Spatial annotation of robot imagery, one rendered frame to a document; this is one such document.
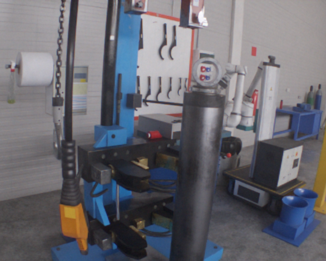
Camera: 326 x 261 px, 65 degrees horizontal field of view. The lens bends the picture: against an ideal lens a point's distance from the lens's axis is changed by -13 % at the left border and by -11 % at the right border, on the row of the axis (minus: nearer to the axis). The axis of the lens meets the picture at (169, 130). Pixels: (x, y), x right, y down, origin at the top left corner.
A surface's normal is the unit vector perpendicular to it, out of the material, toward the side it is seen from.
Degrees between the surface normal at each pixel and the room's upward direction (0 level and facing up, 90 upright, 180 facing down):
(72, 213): 90
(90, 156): 90
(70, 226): 90
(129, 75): 90
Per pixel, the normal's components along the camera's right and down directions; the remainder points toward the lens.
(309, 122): -0.73, 0.09
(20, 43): 0.68, 0.20
